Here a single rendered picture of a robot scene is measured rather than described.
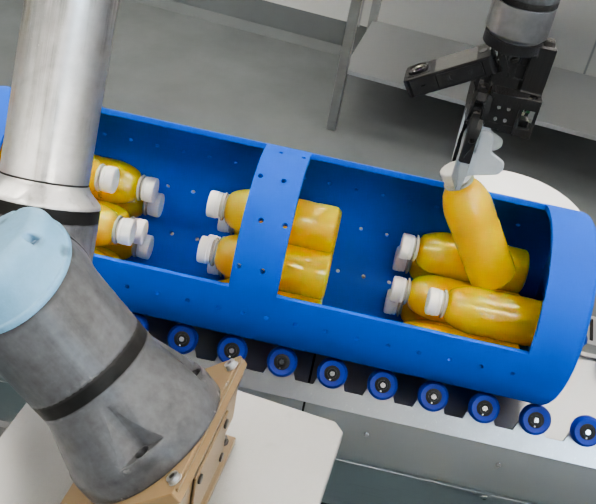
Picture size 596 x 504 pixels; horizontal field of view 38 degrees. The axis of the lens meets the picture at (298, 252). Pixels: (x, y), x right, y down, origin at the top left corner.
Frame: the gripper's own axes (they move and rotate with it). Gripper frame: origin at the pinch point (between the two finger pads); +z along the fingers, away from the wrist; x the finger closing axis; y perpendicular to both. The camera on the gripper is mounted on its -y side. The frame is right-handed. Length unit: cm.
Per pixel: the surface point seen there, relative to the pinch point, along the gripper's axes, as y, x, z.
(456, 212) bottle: 1.4, -3.1, 4.3
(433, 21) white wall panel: 11, 321, 106
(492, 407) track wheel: 13.7, -10.9, 30.6
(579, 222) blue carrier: 18.4, 1.0, 4.4
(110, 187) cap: -46.4, -2.2, 13.1
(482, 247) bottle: 6.1, -3.7, 8.6
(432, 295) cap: 1.3, -6.4, 16.4
